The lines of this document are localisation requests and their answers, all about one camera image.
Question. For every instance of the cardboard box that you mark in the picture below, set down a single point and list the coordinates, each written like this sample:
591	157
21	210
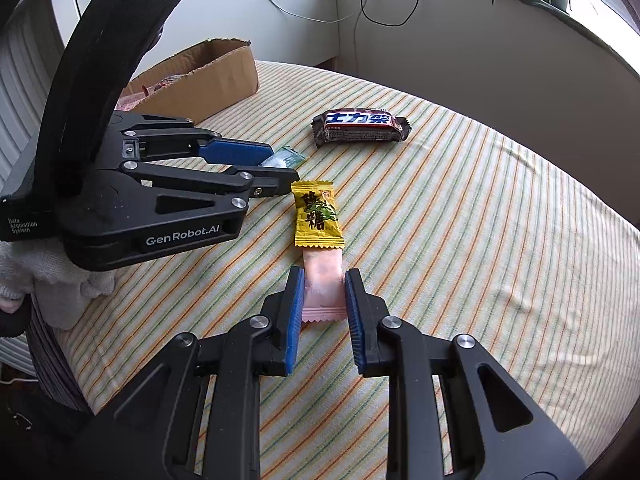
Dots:
220	85

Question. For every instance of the person's left hand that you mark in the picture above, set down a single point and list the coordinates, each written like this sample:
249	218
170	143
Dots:
50	280

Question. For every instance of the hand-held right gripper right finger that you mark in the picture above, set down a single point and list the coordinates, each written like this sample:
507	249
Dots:
353	320

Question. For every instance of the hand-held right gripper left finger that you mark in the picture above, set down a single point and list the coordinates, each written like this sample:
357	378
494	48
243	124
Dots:
295	315

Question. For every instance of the dark grey ribbed garment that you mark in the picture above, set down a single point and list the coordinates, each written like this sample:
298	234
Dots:
55	370

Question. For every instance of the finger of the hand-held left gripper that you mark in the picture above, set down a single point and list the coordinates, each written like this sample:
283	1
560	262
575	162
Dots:
240	151
270	182

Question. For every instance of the pink candy packet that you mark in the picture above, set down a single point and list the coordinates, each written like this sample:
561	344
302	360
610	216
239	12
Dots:
322	285

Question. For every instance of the green candy packet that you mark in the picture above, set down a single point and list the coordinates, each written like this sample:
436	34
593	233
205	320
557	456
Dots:
287	157

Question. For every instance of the pale ribbed panel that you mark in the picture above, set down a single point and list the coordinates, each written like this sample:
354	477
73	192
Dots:
20	110

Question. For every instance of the yellow candy packet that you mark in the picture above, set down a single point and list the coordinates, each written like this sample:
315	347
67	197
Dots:
315	220

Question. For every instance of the striped cloth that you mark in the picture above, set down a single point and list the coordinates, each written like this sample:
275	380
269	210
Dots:
475	235

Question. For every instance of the sliced bread packet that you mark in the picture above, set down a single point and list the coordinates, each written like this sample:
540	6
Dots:
160	85

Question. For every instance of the brown chocolate bar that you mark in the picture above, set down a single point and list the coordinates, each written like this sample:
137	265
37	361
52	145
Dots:
360	127

